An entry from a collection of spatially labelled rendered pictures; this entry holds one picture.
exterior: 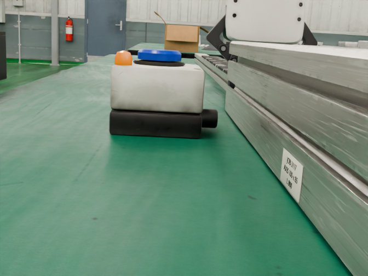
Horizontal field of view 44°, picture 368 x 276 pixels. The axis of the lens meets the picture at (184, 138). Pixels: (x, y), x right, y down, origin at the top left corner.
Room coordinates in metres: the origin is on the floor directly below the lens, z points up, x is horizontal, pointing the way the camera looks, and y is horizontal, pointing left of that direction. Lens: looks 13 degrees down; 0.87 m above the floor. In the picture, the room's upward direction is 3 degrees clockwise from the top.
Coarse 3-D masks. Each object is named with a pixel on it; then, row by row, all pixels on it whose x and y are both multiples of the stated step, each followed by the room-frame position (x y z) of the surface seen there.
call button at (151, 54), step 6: (138, 54) 0.41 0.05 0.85; (144, 54) 0.41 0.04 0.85; (150, 54) 0.40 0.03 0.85; (156, 54) 0.40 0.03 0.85; (162, 54) 0.40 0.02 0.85; (168, 54) 0.40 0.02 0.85; (174, 54) 0.41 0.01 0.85; (180, 54) 0.42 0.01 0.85; (150, 60) 0.41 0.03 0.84; (156, 60) 0.40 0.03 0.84; (162, 60) 0.40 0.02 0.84; (168, 60) 0.40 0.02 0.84; (174, 60) 0.41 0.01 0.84; (180, 60) 0.42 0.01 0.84
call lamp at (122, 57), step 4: (120, 52) 0.38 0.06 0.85; (124, 52) 0.38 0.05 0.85; (128, 52) 0.39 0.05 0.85; (116, 56) 0.38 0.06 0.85; (120, 56) 0.38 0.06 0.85; (124, 56) 0.38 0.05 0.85; (128, 56) 0.38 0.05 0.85; (116, 60) 0.38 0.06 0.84; (120, 60) 0.38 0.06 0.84; (124, 60) 0.38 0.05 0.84; (128, 60) 0.38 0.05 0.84; (132, 60) 0.39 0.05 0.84; (116, 64) 0.38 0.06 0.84; (120, 64) 0.38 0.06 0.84; (124, 64) 0.38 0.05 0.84; (128, 64) 0.38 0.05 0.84
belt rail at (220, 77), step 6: (198, 54) 1.58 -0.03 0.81; (204, 54) 1.62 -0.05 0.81; (198, 60) 1.57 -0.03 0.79; (204, 60) 1.25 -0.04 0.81; (204, 66) 1.23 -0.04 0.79; (210, 66) 1.07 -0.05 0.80; (210, 72) 1.06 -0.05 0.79; (216, 72) 0.93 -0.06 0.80; (222, 72) 0.83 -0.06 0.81; (216, 78) 0.92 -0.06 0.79; (222, 78) 0.88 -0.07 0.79; (222, 84) 0.82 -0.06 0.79
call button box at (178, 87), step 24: (120, 72) 0.38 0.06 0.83; (144, 72) 0.38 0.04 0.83; (168, 72) 0.38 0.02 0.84; (192, 72) 0.38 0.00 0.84; (120, 96) 0.38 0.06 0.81; (144, 96) 0.38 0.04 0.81; (168, 96) 0.38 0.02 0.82; (192, 96) 0.38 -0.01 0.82; (120, 120) 0.38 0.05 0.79; (144, 120) 0.38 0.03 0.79; (168, 120) 0.38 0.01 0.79; (192, 120) 0.38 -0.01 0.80; (216, 120) 0.41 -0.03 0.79
